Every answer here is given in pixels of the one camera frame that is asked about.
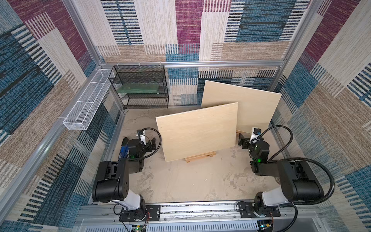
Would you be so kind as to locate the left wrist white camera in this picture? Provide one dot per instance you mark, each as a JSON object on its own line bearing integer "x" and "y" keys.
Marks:
{"x": 141, "y": 136}

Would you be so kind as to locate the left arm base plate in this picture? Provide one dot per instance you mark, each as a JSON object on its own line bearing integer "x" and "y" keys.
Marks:
{"x": 148, "y": 213}

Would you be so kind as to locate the wrist white camera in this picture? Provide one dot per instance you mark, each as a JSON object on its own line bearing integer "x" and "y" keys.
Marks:
{"x": 256, "y": 132}
{"x": 141, "y": 136}

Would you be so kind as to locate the aluminium front rail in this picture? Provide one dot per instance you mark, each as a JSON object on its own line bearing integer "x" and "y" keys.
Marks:
{"x": 209, "y": 216}

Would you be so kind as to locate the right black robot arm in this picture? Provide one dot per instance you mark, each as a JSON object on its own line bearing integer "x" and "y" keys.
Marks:
{"x": 298, "y": 183}

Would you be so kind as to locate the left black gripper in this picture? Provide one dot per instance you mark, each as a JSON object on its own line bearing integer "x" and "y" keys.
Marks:
{"x": 152, "y": 144}

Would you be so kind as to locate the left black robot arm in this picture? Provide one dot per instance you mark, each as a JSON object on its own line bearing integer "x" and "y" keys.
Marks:
{"x": 111, "y": 183}

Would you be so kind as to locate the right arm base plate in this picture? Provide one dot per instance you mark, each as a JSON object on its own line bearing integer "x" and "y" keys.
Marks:
{"x": 248, "y": 209}

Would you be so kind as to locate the white wire mesh basket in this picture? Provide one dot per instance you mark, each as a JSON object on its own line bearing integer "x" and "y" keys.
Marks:
{"x": 84, "y": 110}

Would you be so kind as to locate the black wire mesh shelf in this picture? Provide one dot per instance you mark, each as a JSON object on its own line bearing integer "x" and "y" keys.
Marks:
{"x": 135, "y": 74}

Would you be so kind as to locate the light wooden board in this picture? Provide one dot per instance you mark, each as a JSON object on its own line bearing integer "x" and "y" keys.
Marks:
{"x": 255, "y": 107}
{"x": 198, "y": 131}

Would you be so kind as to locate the green board on shelf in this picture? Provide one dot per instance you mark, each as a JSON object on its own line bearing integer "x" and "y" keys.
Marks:
{"x": 138, "y": 89}

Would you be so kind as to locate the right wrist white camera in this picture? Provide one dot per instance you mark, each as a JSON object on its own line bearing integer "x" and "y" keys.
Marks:
{"x": 256, "y": 132}

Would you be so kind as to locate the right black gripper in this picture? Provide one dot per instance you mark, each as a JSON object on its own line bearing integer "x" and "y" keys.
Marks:
{"x": 246, "y": 141}

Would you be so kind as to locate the blue stapler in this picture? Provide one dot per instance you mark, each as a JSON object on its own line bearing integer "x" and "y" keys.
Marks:
{"x": 124, "y": 149}

